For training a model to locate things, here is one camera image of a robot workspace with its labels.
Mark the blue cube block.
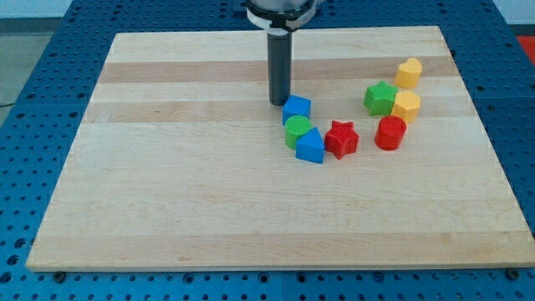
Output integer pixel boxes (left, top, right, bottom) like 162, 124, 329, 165
282, 95, 312, 125

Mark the green cylinder block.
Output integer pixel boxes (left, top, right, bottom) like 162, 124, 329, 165
284, 115, 312, 150

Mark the blue triangle block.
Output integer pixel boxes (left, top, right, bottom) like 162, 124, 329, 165
295, 127, 325, 164

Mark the red star block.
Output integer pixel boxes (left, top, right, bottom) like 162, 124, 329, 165
324, 120, 359, 160

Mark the wooden board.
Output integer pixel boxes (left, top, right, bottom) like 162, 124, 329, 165
26, 26, 534, 272

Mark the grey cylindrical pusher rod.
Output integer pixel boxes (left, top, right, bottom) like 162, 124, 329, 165
267, 33, 292, 106

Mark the green star block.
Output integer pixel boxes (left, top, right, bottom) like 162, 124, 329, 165
364, 80, 398, 116

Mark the red cylinder block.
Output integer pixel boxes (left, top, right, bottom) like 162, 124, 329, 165
374, 115, 407, 151

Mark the yellow hexagon block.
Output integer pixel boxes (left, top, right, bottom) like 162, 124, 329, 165
390, 91, 421, 124

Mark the yellow heart block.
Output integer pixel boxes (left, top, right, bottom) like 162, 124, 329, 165
394, 58, 423, 89

